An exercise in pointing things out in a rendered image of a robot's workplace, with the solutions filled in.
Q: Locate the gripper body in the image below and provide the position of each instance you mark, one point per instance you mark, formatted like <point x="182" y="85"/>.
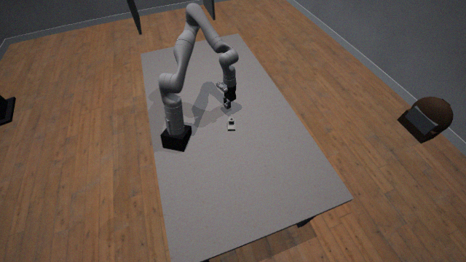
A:
<point x="228" y="87"/>

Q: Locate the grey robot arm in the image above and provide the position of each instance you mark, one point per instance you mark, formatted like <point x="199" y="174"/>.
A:
<point x="173" y="83"/>

